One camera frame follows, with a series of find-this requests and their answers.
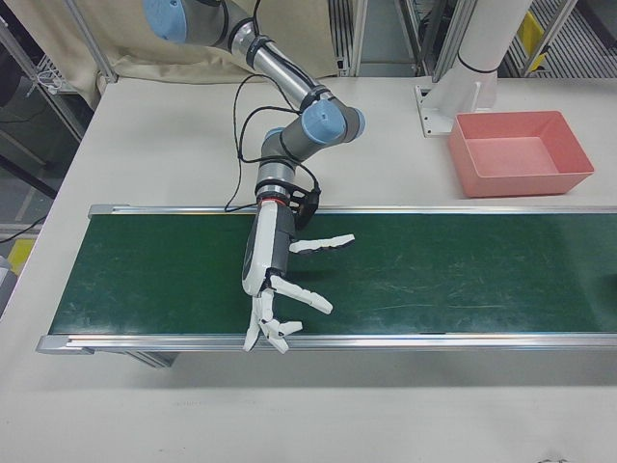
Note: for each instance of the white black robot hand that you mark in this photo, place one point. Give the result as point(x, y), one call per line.
point(265, 251)

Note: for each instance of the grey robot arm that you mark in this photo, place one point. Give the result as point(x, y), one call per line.
point(289, 140)

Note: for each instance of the pink plastic box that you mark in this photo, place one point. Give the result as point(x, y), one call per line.
point(511, 154)

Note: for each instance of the green conveyor belt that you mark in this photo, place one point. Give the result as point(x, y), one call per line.
point(434, 270)

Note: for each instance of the aluminium profile rack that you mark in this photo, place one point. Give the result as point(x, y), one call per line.
point(343, 38)

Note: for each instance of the beige curtain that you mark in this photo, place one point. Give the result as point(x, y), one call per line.
point(135, 53)

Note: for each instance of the white cylindrical column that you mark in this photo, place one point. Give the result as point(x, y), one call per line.
point(487, 34)

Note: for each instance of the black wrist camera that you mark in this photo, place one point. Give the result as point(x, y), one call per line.
point(306, 207)

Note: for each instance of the white mounting bracket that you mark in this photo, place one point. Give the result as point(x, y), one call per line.
point(434, 111)

